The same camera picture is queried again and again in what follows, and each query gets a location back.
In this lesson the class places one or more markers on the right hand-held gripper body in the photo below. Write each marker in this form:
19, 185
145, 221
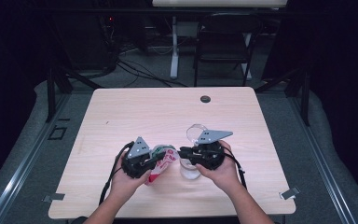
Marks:
209, 154

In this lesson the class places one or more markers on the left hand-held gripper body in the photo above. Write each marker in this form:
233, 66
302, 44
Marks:
138, 149

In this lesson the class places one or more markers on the white red green plastic bag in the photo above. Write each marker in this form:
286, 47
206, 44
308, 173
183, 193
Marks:
167, 158

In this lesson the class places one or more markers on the person's right hand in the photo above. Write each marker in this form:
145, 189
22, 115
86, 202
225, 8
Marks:
227, 174

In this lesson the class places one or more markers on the person's left hand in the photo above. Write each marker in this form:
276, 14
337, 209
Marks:
126, 186

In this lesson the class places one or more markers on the grey tape piece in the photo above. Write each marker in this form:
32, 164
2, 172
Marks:
290, 193
54, 197

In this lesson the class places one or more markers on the black tape square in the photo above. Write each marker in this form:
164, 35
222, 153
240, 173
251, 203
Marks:
50, 133

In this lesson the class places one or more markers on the white desk leg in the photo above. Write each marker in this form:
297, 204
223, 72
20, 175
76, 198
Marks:
174, 56

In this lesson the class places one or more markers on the black metal stand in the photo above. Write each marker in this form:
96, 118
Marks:
51, 93
305, 99

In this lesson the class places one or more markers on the black folding chair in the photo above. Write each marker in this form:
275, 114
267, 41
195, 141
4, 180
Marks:
227, 25

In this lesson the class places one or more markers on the white desk top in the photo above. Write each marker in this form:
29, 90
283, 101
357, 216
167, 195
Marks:
219, 2

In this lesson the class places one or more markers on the aluminium floor rail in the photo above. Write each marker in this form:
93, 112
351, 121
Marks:
18, 177
323, 161

